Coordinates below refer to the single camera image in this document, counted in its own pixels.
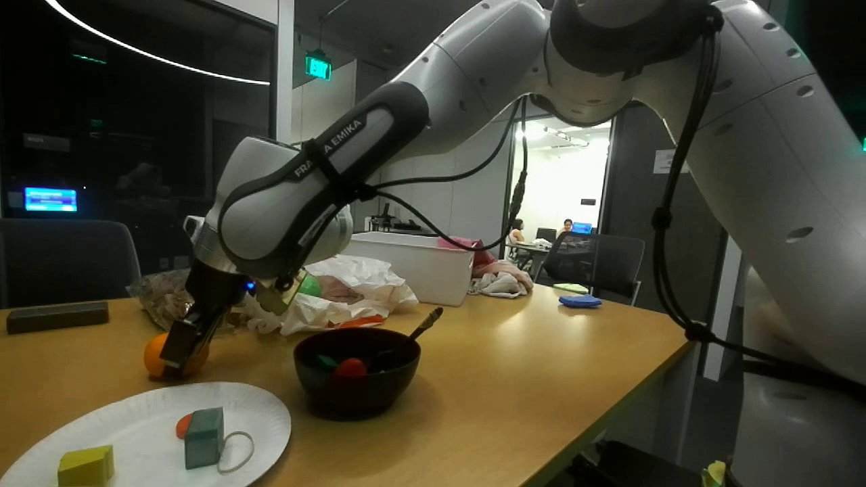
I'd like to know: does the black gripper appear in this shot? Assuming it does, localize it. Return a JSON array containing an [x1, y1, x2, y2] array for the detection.
[[160, 259, 252, 379]]

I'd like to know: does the orange toy fruit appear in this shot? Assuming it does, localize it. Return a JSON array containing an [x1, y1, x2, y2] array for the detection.
[[142, 330, 215, 381]]

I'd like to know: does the green toy fruit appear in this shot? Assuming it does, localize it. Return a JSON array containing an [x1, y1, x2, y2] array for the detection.
[[295, 274, 331, 301]]

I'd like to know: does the brown crinkled snack bag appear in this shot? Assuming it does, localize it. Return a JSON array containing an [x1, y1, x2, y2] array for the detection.
[[127, 265, 197, 333]]

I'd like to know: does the red toy piece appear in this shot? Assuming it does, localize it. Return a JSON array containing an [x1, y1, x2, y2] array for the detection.
[[334, 354, 372, 381]]

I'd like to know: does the yellow toy block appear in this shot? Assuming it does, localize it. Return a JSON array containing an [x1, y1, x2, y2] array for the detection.
[[54, 441, 119, 487]]

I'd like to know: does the white orange plastic bag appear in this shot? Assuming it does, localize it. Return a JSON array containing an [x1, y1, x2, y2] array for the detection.
[[227, 253, 422, 339]]

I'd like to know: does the white round plate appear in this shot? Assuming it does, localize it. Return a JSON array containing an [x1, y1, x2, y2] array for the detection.
[[0, 379, 298, 487]]

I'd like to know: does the long black block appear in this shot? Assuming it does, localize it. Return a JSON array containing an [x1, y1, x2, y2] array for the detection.
[[7, 297, 112, 339]]

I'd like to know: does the dark office chair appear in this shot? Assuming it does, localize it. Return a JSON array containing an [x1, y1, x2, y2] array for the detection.
[[0, 218, 146, 311]]

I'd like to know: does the black bowl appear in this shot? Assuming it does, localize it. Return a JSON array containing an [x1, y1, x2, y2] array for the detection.
[[292, 324, 425, 423]]

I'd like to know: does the spoon in bowl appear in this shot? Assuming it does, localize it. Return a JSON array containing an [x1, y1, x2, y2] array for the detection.
[[405, 305, 446, 343]]

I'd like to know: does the white plastic bin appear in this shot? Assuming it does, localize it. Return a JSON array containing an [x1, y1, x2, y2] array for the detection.
[[344, 230, 480, 308]]

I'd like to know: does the curved ceiling light strip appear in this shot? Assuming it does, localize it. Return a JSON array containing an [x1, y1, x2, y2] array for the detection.
[[41, 0, 273, 92]]

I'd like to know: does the dark pink cloth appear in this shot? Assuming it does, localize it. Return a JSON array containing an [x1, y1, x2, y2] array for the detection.
[[436, 232, 502, 272]]

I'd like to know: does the green exit sign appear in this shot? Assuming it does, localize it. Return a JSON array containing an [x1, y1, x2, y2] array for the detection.
[[304, 54, 337, 85]]

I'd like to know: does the grey white cloth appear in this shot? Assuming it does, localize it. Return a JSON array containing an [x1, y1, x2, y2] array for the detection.
[[471, 269, 530, 303]]

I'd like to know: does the light pink cloth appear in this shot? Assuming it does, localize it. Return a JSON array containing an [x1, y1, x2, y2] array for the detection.
[[486, 257, 538, 291]]

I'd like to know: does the pale green flat object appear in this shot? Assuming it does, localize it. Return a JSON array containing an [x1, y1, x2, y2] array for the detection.
[[551, 280, 593, 301]]

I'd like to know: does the flat blue object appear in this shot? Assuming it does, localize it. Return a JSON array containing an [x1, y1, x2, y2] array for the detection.
[[557, 293, 605, 311]]

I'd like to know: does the black mesh office chair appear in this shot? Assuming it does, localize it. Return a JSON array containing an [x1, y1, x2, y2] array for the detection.
[[538, 230, 649, 305]]

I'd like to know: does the small yellow green item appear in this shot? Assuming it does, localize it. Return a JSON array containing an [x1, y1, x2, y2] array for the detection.
[[701, 457, 735, 487]]

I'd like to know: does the thin wire ring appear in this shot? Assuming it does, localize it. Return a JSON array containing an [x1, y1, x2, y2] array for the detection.
[[215, 429, 260, 477]]

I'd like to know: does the blue lit wall screen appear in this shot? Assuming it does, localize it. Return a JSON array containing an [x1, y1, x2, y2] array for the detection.
[[20, 184, 81, 218]]

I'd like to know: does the thin black forearm cable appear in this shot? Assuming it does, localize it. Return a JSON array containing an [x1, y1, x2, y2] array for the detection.
[[365, 96, 534, 257]]

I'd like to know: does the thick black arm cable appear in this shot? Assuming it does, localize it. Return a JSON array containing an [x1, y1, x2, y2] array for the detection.
[[648, 7, 866, 400]]

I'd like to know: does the white paper wall notice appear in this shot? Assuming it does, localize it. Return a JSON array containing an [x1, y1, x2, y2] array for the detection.
[[652, 146, 691, 178]]

